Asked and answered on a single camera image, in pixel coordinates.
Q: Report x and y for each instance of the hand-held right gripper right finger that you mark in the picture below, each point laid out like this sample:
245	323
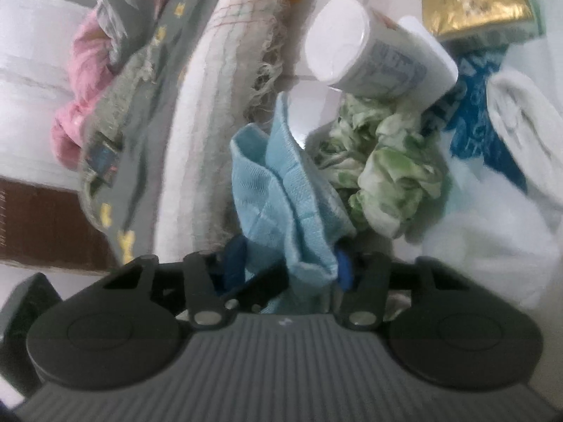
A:
345	272

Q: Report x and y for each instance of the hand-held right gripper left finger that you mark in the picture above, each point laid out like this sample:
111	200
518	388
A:
233	263

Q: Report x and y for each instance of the light blue towel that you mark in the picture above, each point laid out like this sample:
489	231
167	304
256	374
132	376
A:
290	198

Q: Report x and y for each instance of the green white scrunchie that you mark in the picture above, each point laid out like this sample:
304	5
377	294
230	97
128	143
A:
396	171

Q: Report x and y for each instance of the gold tissue packet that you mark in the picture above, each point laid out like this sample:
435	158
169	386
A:
475	0

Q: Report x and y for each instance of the white fringed blanket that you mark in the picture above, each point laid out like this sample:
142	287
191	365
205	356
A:
202	140

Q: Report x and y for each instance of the white plastic bag blue print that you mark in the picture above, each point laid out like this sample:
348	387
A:
484	237

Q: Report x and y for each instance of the grey printed bed sheet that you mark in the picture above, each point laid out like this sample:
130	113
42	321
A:
145	149

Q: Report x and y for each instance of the pink quilt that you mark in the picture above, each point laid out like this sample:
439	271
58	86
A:
88	61

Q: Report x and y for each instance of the white cabinet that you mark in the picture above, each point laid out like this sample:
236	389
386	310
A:
31	96

